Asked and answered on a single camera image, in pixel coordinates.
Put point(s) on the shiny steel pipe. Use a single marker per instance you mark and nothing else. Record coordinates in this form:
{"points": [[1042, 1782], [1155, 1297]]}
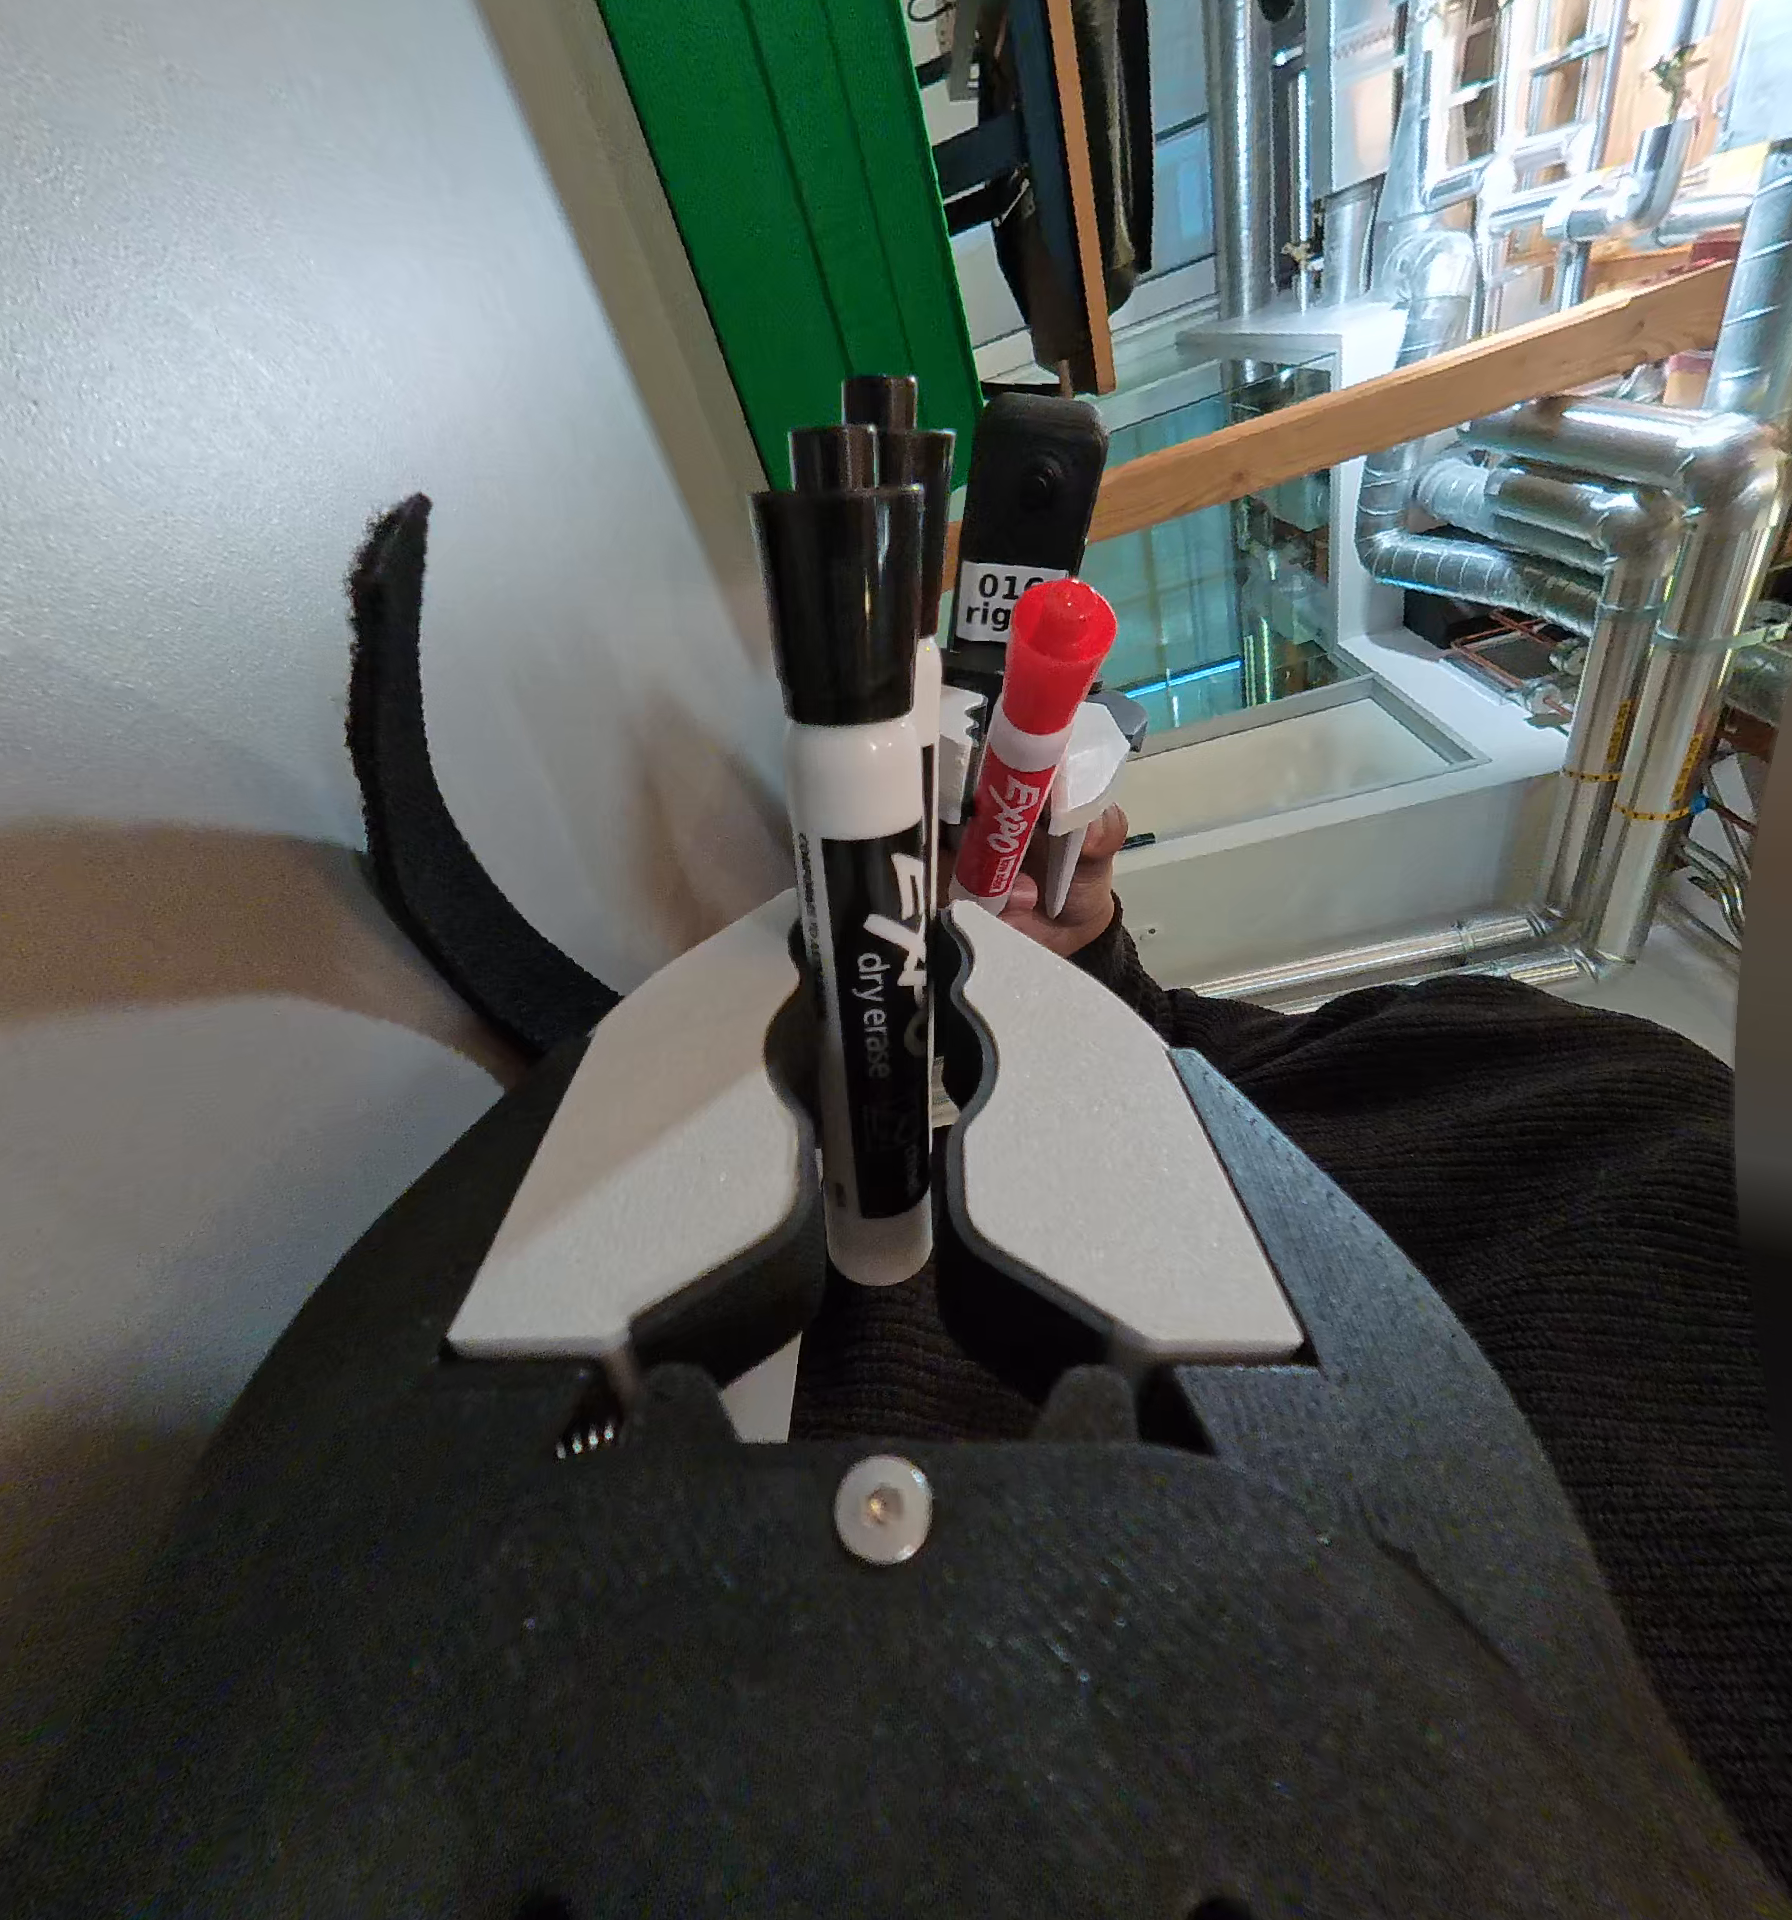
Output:
{"points": [[1661, 674]]}

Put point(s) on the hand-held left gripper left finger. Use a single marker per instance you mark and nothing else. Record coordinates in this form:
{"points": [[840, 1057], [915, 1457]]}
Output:
{"points": [[641, 1184]]}

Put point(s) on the red dry-erase marker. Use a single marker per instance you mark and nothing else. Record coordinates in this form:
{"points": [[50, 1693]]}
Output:
{"points": [[1039, 704]]}

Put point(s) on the person's right forearm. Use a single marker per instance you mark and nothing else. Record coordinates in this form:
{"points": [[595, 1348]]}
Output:
{"points": [[1360, 1034]]}

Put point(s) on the wooden handrail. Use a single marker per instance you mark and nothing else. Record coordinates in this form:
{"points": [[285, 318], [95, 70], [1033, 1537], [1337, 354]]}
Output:
{"points": [[1377, 404]]}

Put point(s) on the person's right hand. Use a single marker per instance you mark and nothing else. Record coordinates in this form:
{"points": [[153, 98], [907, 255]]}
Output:
{"points": [[1085, 900]]}

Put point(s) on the black dry-erase marker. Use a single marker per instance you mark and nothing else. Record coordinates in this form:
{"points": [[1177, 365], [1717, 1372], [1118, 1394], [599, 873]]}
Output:
{"points": [[897, 412], [859, 900]]}

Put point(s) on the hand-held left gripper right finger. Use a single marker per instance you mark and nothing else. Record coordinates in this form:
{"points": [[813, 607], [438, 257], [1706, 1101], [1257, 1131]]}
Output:
{"points": [[1121, 1170]]}

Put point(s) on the person's black sweater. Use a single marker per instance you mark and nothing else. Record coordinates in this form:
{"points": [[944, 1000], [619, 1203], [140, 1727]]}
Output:
{"points": [[1557, 1351]]}

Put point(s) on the green plastic bin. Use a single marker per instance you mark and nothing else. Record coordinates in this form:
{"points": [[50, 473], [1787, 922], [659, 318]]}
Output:
{"points": [[806, 194]]}

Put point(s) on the vertical silver duct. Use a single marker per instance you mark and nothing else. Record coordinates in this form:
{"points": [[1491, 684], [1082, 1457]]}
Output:
{"points": [[1241, 150]]}

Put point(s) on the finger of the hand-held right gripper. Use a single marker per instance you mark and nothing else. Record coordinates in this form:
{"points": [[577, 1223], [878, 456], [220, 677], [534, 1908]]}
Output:
{"points": [[969, 751], [1095, 781]]}

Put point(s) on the silver ducts bundle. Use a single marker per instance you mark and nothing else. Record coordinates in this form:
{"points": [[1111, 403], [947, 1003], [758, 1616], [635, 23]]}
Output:
{"points": [[1510, 525]]}

